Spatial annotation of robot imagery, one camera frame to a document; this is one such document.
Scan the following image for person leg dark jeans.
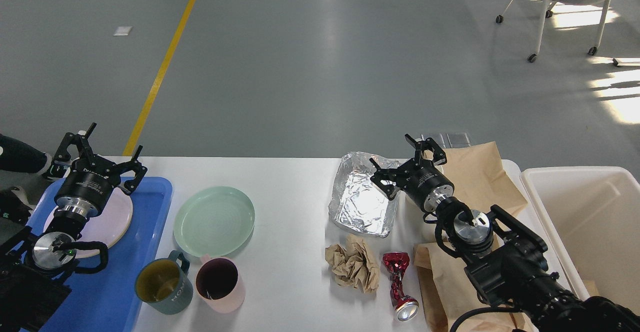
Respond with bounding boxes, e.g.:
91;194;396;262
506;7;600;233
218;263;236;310
0;134;52;175

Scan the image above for white plastic bin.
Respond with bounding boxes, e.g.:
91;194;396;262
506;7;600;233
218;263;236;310
521;166;640;313

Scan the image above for blue plastic tray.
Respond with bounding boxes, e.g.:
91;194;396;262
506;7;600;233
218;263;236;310
41;176;173;332

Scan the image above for brown paper bag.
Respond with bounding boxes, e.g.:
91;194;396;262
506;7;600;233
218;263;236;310
413;243;537;332
439;142;528;217

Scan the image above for black green sneaker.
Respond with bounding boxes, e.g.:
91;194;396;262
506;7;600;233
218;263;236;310
0;186;34;226

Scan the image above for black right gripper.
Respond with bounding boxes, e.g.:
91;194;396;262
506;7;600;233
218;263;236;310
369;133;455;212

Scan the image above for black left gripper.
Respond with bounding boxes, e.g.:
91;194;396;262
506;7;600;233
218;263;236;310
52;122;148;219

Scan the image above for brown paper bag lower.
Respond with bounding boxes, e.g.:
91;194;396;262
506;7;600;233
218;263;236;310
413;243;537;332

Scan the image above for aluminium foil tray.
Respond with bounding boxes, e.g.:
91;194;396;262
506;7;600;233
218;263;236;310
327;151;400;239

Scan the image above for pink plate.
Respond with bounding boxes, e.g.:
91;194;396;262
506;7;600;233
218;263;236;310
33;187;134;264

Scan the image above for green plate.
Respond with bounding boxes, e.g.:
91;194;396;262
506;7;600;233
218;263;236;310
173;186;256;258

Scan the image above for brown paper bag upper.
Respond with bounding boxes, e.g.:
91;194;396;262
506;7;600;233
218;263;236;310
439;142;528;217

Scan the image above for crumpled brown paper ball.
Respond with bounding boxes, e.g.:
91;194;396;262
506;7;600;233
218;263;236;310
324;234;381;294

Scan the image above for crushed red soda can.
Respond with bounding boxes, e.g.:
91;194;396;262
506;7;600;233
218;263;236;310
382;251;419;322

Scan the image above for pink mug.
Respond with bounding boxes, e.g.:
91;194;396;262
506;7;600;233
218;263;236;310
195;254;246;314

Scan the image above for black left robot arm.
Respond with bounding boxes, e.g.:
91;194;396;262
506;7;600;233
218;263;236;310
0;123;147;332

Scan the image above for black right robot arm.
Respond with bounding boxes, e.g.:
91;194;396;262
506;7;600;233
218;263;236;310
370;134;640;332

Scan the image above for dark teal mug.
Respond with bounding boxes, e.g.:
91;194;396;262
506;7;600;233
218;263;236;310
134;250;194;315

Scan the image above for grey floor outlet plate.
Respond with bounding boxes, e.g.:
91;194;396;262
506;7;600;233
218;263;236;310
420;133;472;149

